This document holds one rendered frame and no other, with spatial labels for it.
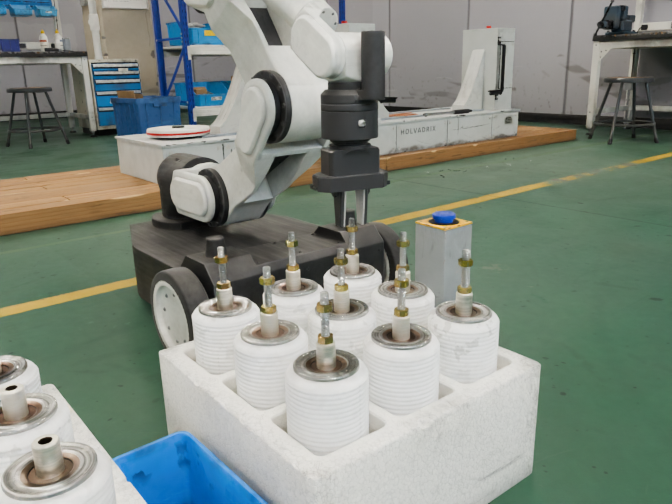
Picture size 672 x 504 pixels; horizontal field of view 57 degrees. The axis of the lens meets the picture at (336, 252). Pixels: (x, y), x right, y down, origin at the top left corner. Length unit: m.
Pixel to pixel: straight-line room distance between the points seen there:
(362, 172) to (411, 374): 0.35
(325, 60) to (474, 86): 3.55
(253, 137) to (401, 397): 0.66
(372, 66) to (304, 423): 0.50
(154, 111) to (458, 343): 4.68
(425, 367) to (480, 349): 0.11
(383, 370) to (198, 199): 0.85
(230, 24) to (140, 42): 5.93
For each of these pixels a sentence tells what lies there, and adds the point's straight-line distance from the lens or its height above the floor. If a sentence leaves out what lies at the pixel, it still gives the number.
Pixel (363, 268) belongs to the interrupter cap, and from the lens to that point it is 1.02.
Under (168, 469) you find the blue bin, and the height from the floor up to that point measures 0.08.
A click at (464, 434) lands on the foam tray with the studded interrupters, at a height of 0.13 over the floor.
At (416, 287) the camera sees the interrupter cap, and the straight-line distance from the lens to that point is 0.94.
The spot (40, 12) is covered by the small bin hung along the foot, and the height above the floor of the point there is 1.11.
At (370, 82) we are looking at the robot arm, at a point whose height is 0.55.
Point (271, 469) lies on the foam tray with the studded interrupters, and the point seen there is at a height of 0.15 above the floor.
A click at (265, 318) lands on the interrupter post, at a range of 0.78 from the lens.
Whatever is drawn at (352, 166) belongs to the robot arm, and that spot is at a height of 0.43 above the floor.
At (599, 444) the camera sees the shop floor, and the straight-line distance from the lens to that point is 1.09.
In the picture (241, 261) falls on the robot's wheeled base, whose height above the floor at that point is 0.20.
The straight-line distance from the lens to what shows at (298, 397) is 0.69.
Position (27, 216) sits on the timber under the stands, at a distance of 2.61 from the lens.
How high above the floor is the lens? 0.58
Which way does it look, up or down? 17 degrees down
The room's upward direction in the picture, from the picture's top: 1 degrees counter-clockwise
